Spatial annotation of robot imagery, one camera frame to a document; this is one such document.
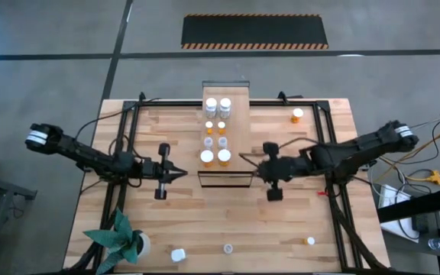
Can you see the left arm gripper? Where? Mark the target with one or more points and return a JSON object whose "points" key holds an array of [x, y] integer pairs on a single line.
{"points": [[157, 172]]}

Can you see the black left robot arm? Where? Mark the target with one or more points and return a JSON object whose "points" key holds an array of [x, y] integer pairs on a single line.
{"points": [[86, 156]]}

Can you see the black equipment cart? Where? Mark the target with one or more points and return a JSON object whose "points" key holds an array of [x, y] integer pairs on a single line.
{"points": [[415, 204]]}

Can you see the white power box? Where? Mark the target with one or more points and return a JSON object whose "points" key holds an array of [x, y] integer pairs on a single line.
{"points": [[390, 195]]}

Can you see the black frame clamp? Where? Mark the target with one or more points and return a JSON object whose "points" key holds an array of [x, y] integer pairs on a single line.
{"points": [[142, 96], [281, 95]]}

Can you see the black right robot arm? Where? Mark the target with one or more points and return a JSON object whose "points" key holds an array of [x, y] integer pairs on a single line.
{"points": [[357, 149]]}

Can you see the clear water bottle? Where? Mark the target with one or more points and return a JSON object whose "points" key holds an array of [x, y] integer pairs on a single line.
{"points": [[437, 243]]}

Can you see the wooden shelf with black frame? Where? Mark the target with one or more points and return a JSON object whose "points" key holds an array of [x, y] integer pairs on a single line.
{"points": [[239, 130]]}

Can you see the small amber pill bottle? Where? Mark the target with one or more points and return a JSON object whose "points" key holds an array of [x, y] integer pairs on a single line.
{"points": [[310, 240], [209, 125], [221, 125]]}

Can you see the large amber pill bottle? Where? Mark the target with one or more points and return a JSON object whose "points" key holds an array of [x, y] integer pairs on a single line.
{"points": [[224, 156], [206, 156]]}

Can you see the white plant pot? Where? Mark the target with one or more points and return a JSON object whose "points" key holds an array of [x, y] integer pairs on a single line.
{"points": [[145, 244]]}

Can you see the black hazard-striped floor mat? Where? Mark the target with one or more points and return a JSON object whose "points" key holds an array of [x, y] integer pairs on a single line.
{"points": [[254, 30]]}

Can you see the medium amber pill bottle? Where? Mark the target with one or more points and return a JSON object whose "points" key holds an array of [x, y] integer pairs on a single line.
{"points": [[297, 113]]}

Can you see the white melatonin bottle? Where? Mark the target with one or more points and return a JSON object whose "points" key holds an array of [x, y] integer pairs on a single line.
{"points": [[178, 254], [211, 107], [225, 107]]}

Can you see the green artificial plant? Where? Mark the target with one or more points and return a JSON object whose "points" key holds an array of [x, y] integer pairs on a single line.
{"points": [[118, 238]]}

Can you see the black side desk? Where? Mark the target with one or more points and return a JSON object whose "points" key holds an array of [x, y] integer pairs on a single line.
{"points": [[10, 189]]}

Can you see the yellow power connector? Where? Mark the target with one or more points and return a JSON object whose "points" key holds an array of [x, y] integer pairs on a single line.
{"points": [[435, 177]]}

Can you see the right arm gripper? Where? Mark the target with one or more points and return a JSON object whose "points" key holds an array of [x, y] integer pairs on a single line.
{"points": [[281, 170]]}

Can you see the black metal table frame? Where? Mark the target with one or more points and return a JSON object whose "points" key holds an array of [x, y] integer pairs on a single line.
{"points": [[182, 103]]}

